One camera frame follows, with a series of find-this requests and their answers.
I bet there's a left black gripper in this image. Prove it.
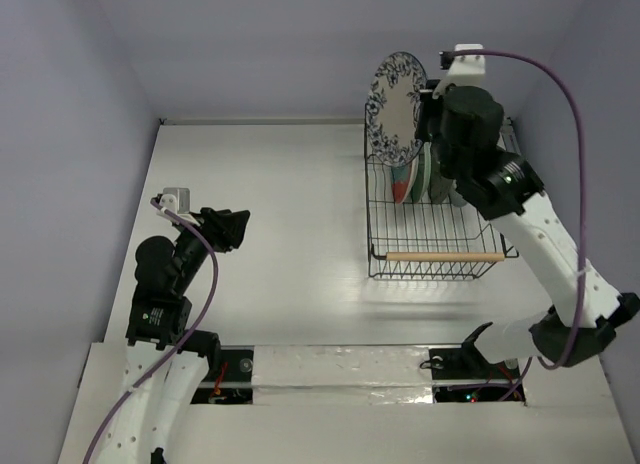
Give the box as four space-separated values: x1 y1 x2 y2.
173 205 249 291

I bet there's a blue floral white plate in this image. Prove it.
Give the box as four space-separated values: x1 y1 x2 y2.
365 51 427 167

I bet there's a mint green flower plate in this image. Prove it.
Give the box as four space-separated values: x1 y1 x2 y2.
411 143 431 203

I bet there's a red teal flower plate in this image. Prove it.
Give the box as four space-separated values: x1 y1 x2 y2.
391 160 418 204

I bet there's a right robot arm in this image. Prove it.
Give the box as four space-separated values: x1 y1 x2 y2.
415 80 639 376

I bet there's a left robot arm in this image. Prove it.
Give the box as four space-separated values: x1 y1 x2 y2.
83 196 250 463

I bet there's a dark grey green plate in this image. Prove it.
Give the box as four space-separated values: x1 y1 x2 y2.
429 144 454 204

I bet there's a white grey bowl plate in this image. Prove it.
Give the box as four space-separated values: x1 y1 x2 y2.
449 183 467 208

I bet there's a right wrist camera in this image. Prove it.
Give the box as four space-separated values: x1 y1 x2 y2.
433 44 486 99

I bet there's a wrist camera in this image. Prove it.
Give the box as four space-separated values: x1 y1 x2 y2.
151 187 196 224
433 44 486 99

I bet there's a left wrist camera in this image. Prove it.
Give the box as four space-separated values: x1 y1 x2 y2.
151 187 196 224

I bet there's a black wire dish rack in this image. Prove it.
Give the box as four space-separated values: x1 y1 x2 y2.
363 133 520 281

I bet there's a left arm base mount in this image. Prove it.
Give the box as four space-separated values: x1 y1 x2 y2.
191 346 254 405

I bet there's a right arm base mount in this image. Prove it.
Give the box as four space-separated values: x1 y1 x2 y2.
419 323 526 404

